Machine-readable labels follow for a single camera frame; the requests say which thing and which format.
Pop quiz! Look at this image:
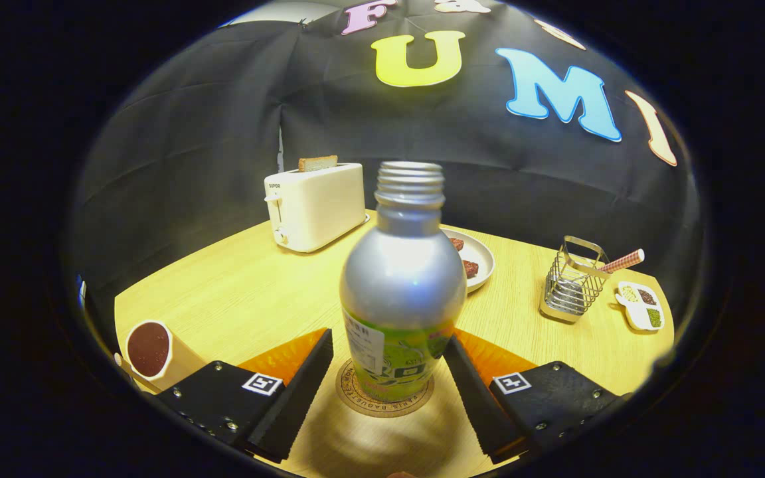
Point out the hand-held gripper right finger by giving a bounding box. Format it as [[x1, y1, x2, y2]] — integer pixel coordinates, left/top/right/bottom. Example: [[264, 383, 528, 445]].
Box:
[[444, 330, 629, 465]]

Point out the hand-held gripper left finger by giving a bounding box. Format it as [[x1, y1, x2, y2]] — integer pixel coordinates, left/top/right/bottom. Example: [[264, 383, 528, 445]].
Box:
[[157, 328, 335, 464]]

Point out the round cork coaster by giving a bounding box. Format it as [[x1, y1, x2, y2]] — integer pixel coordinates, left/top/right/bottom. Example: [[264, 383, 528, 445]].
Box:
[[335, 358, 436, 418]]

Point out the beige cup with wooden handle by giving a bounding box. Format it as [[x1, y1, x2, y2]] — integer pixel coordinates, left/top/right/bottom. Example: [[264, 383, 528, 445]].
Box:
[[114, 320, 207, 395]]

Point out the silver bottle with green label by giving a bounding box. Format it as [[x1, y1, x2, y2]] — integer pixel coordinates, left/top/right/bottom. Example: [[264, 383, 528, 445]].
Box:
[[339, 161, 468, 403]]

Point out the wooden table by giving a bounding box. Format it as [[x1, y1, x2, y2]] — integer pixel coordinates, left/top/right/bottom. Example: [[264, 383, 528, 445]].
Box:
[[114, 211, 675, 478]]

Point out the white round plate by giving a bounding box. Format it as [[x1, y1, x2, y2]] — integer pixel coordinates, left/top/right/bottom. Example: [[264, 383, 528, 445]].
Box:
[[440, 228, 495, 294]]

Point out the white divided dish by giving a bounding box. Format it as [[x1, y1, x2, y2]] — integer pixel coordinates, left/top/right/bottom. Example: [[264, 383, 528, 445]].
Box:
[[615, 281, 665, 332]]

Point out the white toaster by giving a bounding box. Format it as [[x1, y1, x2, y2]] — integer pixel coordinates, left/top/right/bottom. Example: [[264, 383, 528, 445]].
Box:
[[264, 163, 369, 254]]

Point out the striped paper straw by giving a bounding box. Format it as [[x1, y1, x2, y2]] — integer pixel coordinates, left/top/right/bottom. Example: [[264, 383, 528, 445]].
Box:
[[598, 249, 645, 274]]

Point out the bread slice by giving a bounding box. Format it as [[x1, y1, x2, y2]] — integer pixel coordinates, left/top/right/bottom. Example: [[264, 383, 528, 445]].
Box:
[[298, 155, 339, 173]]

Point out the metal wire holder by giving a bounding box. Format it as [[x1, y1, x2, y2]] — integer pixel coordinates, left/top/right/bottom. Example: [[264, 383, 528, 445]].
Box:
[[540, 236, 611, 325]]

